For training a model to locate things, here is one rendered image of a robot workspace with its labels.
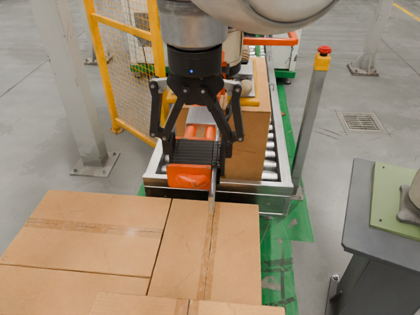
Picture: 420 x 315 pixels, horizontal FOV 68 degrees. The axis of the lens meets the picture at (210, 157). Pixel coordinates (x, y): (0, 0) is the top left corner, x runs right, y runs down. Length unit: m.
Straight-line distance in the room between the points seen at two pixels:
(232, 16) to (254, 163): 1.24
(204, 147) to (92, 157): 2.03
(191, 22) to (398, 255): 0.97
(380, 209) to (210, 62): 0.96
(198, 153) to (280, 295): 1.38
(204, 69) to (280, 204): 1.17
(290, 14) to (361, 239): 1.00
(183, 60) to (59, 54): 1.78
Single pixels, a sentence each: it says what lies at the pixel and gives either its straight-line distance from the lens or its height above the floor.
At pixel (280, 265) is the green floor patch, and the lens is 1.91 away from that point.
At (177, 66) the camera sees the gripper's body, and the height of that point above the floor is 1.42.
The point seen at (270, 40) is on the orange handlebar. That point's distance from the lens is 1.11.
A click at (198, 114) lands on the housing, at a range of 0.64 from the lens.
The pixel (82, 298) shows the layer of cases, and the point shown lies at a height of 0.54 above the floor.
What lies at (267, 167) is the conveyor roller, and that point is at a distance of 1.64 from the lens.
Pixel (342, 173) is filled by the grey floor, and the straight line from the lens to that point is 2.59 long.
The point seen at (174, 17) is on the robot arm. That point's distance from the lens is 0.40.
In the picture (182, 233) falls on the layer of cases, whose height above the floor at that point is 0.54.
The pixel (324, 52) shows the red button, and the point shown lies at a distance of 1.74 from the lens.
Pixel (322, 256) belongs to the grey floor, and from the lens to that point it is 2.01.
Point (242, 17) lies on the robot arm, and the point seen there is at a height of 1.53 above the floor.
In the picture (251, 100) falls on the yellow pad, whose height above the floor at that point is 1.13.
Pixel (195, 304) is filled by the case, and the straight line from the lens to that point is 0.71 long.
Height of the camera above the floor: 1.59
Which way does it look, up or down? 39 degrees down
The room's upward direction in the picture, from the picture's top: straight up
